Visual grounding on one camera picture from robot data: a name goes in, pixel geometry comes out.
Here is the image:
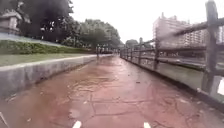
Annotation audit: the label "red stone paved path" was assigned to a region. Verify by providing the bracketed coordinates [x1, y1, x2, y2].
[0, 54, 224, 128]

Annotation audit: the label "row of trees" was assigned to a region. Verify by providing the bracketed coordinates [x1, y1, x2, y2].
[0, 0, 123, 54]

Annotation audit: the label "tall pale apartment building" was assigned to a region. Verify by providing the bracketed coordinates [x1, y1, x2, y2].
[152, 12, 224, 48]

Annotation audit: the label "green canal water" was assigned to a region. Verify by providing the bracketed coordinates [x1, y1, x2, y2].
[131, 57, 224, 96]

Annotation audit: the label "robot's own part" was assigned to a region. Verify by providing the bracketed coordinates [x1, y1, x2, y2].
[72, 120, 83, 128]
[143, 121, 152, 128]

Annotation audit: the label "green grass slope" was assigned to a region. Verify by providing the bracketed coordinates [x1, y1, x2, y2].
[0, 39, 96, 68]

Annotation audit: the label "dark wooden railing fence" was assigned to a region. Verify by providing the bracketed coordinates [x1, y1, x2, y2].
[119, 0, 224, 114]

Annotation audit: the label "small stone building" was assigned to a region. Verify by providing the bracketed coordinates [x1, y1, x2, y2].
[0, 9, 24, 36]

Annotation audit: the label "short dark post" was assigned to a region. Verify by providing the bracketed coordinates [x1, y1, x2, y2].
[95, 44, 101, 61]

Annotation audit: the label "grey concrete kerb wall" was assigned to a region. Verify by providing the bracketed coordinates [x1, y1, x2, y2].
[0, 53, 114, 100]

